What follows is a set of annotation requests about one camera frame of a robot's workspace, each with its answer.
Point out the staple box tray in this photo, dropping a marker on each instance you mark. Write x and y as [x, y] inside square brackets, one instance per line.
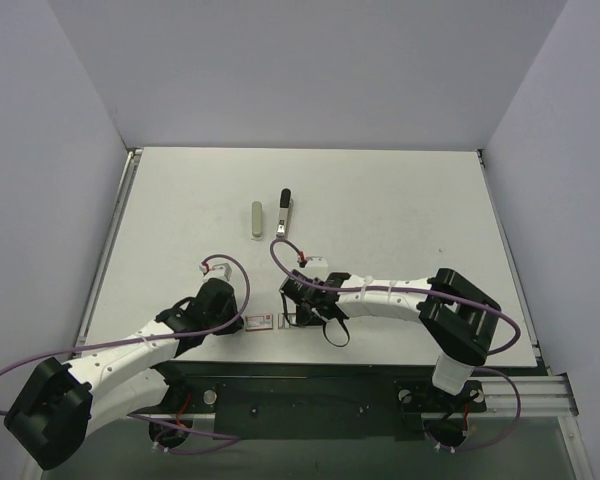
[286, 322]

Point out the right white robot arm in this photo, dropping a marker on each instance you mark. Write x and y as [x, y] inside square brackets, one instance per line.
[460, 317]

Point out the beige stapler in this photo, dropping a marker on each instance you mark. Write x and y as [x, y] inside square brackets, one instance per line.
[256, 220]

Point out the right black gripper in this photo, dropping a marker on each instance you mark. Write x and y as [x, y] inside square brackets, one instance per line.
[294, 289]

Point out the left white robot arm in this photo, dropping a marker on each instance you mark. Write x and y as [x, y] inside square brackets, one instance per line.
[61, 404]

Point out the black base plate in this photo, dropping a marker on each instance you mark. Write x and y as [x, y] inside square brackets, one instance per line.
[260, 401]

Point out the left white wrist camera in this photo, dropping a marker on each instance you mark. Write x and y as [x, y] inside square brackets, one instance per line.
[221, 271]

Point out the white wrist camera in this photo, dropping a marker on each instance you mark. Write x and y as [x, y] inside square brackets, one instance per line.
[312, 265]
[221, 271]

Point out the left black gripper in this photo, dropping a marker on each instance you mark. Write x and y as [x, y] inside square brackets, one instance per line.
[225, 310]

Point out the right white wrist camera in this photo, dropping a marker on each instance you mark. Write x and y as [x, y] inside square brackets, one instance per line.
[312, 265]

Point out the red white staple box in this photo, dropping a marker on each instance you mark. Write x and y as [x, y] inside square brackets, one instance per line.
[255, 323]

